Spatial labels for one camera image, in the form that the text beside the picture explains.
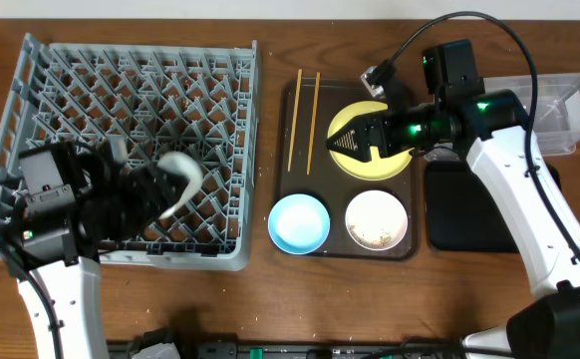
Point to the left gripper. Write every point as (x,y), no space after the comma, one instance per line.
(161,197)

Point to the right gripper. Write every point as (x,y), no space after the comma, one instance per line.
(379,122)

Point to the black tray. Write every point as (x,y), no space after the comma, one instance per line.
(461,214)

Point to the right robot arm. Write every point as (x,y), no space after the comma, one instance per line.
(493,134)

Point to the light blue bowl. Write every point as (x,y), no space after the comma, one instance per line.
(298,224)

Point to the pink bowl with rice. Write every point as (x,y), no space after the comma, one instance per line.
(376,220)

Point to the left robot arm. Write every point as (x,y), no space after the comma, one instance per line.
(57,265)

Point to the yellow plate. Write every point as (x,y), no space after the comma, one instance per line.
(378,168)

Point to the black equipment rail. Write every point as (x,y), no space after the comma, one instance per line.
(229,346)

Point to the clear plastic bin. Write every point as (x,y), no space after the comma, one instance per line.
(557,120)

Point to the dark brown serving tray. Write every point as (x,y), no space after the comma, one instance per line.
(327,182)

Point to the white cup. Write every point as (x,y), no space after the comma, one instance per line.
(182,166)

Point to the wooden chopstick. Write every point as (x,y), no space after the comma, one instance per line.
(313,122)
(294,118)

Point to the grey dishwasher rack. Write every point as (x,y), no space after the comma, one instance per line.
(202,102)

